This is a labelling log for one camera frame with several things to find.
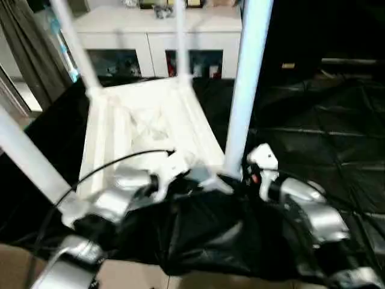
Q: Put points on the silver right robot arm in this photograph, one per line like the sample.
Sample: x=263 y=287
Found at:
x=313 y=211

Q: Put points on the white upturned plastic table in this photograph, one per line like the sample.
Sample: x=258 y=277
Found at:
x=150 y=114

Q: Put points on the grey curtain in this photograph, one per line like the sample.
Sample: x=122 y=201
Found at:
x=30 y=48

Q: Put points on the black work mat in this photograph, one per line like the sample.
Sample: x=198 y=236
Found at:
x=325 y=150

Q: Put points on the white glass-door cabinet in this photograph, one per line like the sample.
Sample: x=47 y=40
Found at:
x=150 y=27

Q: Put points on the white plastic table leg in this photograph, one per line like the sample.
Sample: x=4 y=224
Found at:
x=246 y=78
x=180 y=36
x=75 y=48
x=30 y=156

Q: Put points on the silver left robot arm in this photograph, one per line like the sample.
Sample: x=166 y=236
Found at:
x=102 y=211

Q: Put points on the grey crumpled object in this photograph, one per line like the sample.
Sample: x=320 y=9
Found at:
x=162 y=9

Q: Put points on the black case with yellow label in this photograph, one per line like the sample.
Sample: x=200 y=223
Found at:
x=325 y=30

